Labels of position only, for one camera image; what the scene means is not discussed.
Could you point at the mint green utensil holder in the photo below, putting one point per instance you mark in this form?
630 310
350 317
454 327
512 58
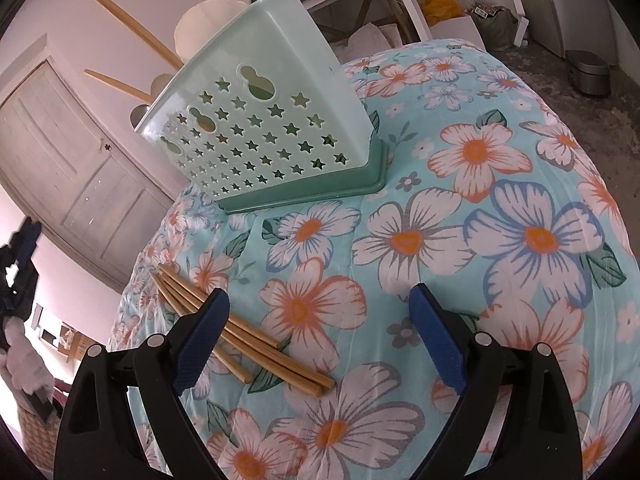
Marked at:
264 116

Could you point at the yellow plastic bag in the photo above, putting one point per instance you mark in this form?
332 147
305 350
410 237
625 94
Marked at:
436 11

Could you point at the wooden chopstick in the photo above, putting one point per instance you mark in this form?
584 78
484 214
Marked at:
184 298
120 86
267 352
142 32

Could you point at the white rice paddle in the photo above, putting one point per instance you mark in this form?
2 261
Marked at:
200 23

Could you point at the steel trash bin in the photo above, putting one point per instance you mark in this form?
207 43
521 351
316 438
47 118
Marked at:
588 73

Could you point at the steel spoon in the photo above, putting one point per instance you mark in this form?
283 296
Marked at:
137 114

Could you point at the floral blue tablecloth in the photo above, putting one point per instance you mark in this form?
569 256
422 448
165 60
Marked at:
490 201

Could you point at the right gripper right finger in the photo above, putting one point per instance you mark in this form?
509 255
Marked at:
513 418

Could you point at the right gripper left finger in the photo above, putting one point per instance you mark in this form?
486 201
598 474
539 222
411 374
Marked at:
97 438

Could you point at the grey refrigerator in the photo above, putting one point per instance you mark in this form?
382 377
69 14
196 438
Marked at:
563 25

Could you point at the white door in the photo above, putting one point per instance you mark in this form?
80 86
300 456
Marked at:
62 169

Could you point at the white pillow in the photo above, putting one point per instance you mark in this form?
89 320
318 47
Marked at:
368 40

